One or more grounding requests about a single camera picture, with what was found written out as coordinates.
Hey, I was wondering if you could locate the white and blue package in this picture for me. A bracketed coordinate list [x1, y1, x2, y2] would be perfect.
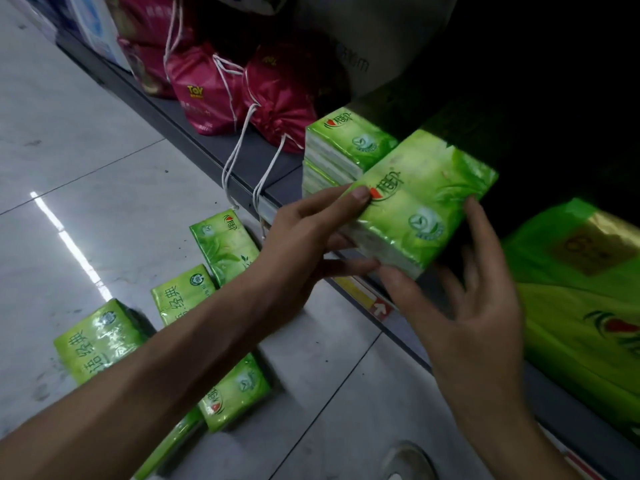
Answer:
[64, 0, 132, 71]

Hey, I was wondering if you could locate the grey metal shelf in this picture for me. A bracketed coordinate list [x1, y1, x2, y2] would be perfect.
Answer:
[54, 26, 640, 480]

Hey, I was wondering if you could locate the yellow and red price strip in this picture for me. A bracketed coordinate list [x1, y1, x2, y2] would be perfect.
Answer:
[332, 275, 397, 323]

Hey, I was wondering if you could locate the person's right hand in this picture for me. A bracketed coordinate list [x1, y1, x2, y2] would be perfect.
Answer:
[377, 196, 532, 436]

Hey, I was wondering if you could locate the large green tissue bag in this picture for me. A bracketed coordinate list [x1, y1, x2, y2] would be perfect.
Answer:
[502, 197, 640, 446]

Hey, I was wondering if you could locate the green tissue pack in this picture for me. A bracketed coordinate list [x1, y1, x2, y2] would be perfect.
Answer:
[151, 264, 219, 326]
[53, 298, 149, 386]
[131, 409, 204, 480]
[189, 209, 261, 288]
[305, 107, 400, 181]
[344, 129, 500, 280]
[197, 352, 273, 433]
[301, 159, 347, 200]

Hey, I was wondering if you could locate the person's left hand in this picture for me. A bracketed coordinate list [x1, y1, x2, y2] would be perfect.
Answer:
[250, 185, 381, 341]

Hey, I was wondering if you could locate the person's grey shoe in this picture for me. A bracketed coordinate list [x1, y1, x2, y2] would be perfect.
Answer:
[380, 441, 439, 480]

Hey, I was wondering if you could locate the pink drawstring bag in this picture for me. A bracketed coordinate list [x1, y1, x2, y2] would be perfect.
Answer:
[102, 0, 197, 46]
[221, 39, 348, 241]
[117, 37, 177, 99]
[164, 42, 247, 136]

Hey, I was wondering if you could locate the person's left forearm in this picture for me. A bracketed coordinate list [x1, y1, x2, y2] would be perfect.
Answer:
[0, 267, 296, 480]

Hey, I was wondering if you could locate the person's right forearm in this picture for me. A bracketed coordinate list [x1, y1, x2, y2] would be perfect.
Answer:
[450, 412, 585, 480]

